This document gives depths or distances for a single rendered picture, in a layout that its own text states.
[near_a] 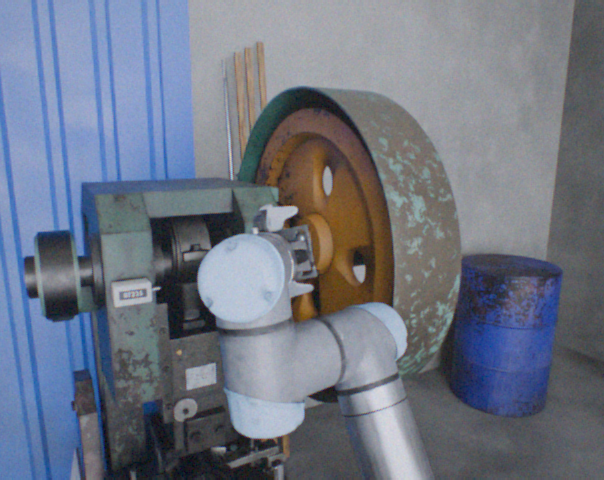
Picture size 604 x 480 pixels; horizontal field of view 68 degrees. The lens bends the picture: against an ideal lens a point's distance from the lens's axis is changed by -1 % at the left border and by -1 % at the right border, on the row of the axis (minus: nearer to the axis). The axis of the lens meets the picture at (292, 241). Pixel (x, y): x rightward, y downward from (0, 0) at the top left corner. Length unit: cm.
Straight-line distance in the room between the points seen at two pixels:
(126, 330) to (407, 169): 65
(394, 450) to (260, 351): 18
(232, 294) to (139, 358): 64
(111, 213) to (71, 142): 122
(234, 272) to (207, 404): 80
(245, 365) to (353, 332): 13
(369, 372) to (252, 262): 19
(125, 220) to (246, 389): 59
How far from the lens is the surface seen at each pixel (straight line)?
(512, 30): 372
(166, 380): 107
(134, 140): 220
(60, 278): 99
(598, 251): 407
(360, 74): 276
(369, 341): 51
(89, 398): 153
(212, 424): 117
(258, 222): 64
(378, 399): 51
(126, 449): 148
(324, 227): 119
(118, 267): 95
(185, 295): 108
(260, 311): 40
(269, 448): 141
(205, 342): 110
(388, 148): 95
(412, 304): 94
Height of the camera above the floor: 159
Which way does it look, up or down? 12 degrees down
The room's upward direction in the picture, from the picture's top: straight up
